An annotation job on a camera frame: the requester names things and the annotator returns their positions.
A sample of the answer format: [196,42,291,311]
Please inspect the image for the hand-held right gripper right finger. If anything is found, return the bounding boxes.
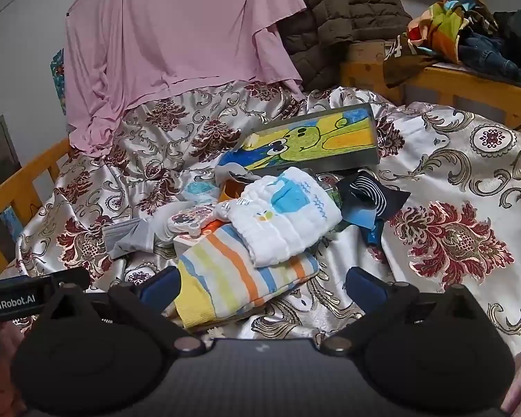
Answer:
[321,267,491,355]

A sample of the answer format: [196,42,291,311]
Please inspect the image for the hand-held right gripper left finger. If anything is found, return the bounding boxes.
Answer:
[35,266,205,357]

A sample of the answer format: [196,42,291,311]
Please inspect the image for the striped towel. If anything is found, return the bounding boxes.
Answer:
[174,226,320,328]

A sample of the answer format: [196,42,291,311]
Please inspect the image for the white quilted cloth blue print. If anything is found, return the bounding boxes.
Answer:
[217,166,344,268]

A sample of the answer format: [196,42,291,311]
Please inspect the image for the grey metal tray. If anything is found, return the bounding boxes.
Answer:
[243,103,380,175]

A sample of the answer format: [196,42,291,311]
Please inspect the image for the navy striped sock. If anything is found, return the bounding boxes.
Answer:
[336,171,411,227]

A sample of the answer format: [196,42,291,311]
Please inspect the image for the light blue patterned cloth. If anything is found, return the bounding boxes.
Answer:
[182,181,220,205]

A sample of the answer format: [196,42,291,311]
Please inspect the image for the floral satin blanket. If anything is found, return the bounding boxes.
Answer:
[9,80,521,357]

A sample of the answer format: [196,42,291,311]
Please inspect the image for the cartoon drawing sheet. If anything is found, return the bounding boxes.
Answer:
[223,108,374,171]

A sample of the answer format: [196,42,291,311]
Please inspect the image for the brown printed cloth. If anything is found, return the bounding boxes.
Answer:
[382,35,444,88]

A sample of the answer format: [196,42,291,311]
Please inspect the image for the pink hanging sheet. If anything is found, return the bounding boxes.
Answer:
[64,0,308,157]

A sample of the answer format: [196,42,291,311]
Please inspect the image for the blue denim jeans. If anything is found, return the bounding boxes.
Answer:
[458,30,521,81]

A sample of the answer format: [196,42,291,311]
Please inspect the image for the multicolour cloth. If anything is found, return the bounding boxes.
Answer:
[406,0,500,64]

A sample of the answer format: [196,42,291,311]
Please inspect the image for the brown quilted jacket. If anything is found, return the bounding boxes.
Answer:
[278,0,413,83]

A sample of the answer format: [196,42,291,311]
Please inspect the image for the wooden slatted bed rail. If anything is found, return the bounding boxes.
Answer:
[0,137,72,274]

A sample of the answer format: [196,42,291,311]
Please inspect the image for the wooden bed frame board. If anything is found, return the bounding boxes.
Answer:
[341,58,521,135]

